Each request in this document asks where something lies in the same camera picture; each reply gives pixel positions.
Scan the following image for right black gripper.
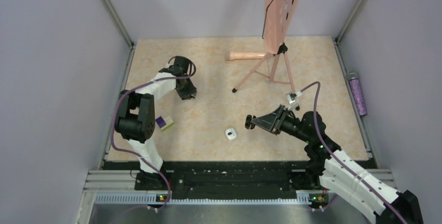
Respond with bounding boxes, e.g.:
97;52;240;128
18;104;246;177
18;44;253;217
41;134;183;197
252;104;312;143

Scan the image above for black earbud charging case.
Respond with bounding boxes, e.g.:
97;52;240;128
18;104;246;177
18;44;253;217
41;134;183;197
244;115;256;130

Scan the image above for white earbud charging case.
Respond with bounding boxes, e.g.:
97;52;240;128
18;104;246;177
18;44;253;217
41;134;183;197
225;128;238;141

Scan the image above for pink music stand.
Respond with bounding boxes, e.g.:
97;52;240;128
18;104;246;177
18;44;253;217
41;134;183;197
226;0;299;93

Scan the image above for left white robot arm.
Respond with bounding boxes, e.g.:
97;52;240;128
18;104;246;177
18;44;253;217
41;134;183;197
113;56;197;190

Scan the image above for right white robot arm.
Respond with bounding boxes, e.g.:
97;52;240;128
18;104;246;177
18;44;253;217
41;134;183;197
244;105;423;223

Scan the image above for purple and wood blocks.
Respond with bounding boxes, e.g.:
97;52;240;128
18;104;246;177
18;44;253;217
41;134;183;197
155;116;174;132

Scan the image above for purple glitter bottle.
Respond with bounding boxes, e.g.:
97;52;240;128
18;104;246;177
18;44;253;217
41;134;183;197
347;72;367;117

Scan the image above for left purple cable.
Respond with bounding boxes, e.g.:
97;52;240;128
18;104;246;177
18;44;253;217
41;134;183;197
109;56;198;213

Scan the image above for purple cable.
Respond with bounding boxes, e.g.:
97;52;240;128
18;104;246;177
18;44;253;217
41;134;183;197
297;81;410;224
109;56;198;213

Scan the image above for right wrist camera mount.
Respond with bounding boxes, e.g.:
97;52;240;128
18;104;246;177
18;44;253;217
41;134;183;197
286;91;302;111

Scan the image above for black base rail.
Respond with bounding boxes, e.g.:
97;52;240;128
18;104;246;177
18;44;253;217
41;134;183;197
102;161;326;200

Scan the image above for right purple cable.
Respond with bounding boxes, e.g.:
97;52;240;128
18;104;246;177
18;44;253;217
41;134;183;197
297;81;410;224

